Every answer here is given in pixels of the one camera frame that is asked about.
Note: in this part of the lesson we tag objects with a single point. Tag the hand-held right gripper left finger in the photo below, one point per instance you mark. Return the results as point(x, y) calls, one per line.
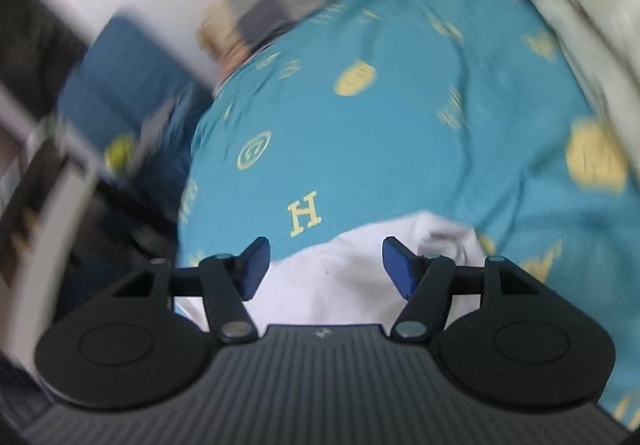
point(255, 267)

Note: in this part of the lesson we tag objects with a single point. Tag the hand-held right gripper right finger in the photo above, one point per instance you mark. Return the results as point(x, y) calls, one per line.
point(400, 270)

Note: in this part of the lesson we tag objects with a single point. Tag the white t-shirt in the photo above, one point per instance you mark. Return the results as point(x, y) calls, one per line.
point(325, 275)

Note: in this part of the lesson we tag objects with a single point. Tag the teal printed bed sheet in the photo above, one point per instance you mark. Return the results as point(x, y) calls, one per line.
point(400, 150)

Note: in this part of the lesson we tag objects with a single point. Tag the yellow-green toy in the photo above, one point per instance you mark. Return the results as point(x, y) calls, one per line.
point(118, 153)

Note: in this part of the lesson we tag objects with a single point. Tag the dark wooden table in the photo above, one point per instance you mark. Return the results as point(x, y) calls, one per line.
point(45, 225)

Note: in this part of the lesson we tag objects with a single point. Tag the blue covered chair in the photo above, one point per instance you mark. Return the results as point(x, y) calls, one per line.
point(125, 80)

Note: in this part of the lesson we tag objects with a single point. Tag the plaid pillow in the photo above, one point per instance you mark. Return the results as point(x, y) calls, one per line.
point(290, 0)

